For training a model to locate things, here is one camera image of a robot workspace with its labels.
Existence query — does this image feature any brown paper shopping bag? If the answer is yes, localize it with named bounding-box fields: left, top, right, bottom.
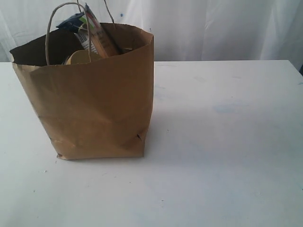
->
left=10, top=22, right=154, bottom=160

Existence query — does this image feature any white backdrop curtain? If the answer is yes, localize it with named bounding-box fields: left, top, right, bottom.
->
left=0, top=0, right=303, bottom=70

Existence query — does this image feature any spaghetti pack dark blue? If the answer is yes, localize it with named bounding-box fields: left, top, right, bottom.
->
left=56, top=5, right=122, bottom=58

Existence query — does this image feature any clear nut jar gold lid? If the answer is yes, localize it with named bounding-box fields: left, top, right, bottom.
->
left=64, top=50, right=102, bottom=65

